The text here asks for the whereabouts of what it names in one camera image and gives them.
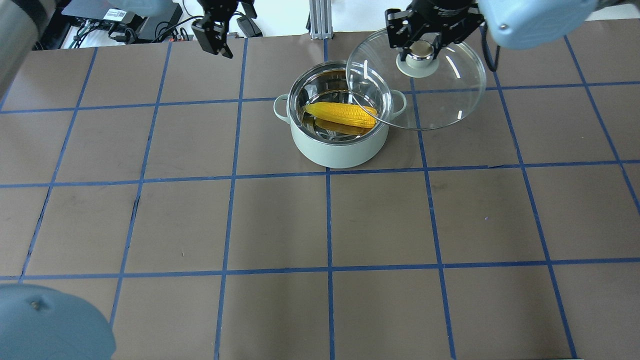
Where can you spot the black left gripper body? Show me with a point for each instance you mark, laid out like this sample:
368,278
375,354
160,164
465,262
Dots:
218,7

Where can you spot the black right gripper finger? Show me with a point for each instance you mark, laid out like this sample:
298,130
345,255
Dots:
404,42
441,41

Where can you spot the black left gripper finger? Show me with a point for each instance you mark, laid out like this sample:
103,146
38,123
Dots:
212,36

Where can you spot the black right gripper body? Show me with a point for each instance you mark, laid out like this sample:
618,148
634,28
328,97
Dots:
441,8

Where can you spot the glass pot lid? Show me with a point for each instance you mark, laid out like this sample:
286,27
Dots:
439,92

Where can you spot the yellow corn cob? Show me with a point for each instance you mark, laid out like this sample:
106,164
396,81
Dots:
343,113

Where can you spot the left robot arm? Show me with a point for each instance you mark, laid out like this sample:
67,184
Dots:
38,322

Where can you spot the pale green cooking pot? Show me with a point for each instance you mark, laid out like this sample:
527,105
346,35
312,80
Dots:
330,144

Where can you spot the black power adapter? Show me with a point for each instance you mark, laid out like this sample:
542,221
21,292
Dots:
248,26

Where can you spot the black power brick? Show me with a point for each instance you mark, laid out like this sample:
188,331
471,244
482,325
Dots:
151,26

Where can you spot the black electronics box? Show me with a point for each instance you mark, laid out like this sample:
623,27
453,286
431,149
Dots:
101,14

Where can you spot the aluminium frame post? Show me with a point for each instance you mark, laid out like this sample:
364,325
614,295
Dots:
320,25

